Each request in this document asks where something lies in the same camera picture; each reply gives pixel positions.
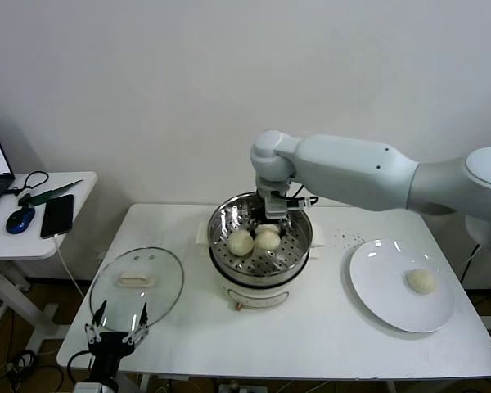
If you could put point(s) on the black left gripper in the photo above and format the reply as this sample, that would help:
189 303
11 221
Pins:
106 350

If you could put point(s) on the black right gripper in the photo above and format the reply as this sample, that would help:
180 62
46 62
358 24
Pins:
260 209

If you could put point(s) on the white steamed baozi bun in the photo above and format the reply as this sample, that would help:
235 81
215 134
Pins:
270 227
267 241
240 243
420 281

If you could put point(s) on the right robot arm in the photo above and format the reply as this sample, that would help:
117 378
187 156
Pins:
352 172

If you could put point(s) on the stainless steel steamer basket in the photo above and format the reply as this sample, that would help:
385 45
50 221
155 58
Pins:
286 258

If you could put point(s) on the white electric cooker pot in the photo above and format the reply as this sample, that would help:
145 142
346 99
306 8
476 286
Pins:
253 296

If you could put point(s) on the black smartphone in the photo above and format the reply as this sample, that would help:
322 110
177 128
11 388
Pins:
57 217

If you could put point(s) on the white side table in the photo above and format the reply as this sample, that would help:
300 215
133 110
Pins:
24 245

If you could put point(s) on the blue computer mouse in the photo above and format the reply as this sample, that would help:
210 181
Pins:
20 221

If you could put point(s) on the white oval plate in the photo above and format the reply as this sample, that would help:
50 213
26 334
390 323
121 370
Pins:
393 286

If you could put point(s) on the green blade knife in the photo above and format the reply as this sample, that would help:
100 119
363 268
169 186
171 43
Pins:
49 195

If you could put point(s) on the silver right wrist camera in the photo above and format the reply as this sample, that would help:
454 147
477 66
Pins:
276 206

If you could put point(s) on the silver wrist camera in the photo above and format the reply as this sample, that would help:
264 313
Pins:
88 388
276 206

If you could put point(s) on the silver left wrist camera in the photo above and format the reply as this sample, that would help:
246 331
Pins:
88 388

